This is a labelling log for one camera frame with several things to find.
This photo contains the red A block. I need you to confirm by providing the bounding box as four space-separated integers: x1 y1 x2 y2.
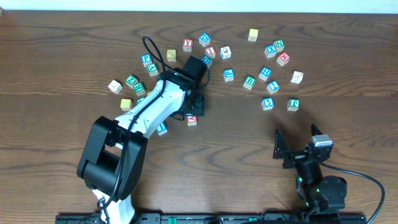
186 116 197 126

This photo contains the red I block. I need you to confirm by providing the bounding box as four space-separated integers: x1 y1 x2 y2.
205 46 216 58

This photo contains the blue 2 block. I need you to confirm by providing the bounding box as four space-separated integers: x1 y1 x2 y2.
267 80 280 95

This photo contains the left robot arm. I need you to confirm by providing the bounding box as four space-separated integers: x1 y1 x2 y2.
77 68 210 223

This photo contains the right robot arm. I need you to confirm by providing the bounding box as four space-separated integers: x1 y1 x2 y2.
273 124 347 222

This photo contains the green J block right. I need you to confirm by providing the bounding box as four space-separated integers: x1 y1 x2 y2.
287 98 300 111

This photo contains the green j block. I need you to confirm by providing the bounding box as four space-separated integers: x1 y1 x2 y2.
287 98 300 111
136 97 145 104

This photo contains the blue L block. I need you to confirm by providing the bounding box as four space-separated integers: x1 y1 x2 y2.
156 122 168 136

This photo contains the blue 5 block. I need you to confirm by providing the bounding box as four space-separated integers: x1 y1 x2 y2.
261 97 274 111

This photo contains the blue D block middle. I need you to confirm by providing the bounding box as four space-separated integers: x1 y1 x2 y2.
202 55 213 68

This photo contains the blue d block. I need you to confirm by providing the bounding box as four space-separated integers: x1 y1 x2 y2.
198 32 211 47
202 55 213 68

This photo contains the blue P block centre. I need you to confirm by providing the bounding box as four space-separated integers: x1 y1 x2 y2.
223 68 235 82

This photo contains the blue p block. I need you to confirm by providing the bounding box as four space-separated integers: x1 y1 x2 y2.
141 54 153 67
223 68 235 82

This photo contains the yellow block top centre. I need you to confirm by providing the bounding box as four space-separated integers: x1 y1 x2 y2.
167 49 177 62

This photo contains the green V block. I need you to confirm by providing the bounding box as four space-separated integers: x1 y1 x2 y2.
147 63 159 77

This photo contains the white block right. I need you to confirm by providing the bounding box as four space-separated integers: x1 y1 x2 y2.
290 71 303 84

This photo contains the green R block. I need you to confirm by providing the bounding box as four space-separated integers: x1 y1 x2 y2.
133 82 146 96

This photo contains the green J block left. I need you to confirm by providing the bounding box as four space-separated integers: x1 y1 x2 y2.
136 97 145 104

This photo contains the white picture block centre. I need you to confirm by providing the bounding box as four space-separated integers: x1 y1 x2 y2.
220 46 231 60

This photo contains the red Y block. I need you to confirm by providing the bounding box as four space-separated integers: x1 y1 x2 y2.
183 39 193 52

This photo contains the green B block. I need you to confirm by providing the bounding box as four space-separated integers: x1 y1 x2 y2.
243 75 256 90

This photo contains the blue P block left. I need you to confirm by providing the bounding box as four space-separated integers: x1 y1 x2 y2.
141 54 153 67

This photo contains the blue D block top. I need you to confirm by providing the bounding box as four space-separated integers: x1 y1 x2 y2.
198 32 211 47

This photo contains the green Z block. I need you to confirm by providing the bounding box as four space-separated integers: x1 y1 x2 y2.
125 75 139 88

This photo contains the yellow block lower left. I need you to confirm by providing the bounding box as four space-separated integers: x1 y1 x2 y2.
120 98 133 111

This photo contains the blue H block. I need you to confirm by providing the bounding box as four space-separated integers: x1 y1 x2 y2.
259 67 272 81

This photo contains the red M block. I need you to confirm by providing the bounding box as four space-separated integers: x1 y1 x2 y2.
277 52 290 67

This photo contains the white block left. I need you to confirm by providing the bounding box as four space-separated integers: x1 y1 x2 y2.
108 80 123 94

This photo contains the blue X block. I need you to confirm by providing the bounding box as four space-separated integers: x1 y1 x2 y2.
264 45 277 58

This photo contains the yellow block top right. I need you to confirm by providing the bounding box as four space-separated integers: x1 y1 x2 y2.
248 29 259 42

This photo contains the green N block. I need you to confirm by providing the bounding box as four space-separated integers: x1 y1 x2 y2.
274 39 285 52

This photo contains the left black cable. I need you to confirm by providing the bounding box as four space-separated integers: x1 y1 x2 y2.
96 35 211 224

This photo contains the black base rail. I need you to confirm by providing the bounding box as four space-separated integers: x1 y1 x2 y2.
55 212 367 224

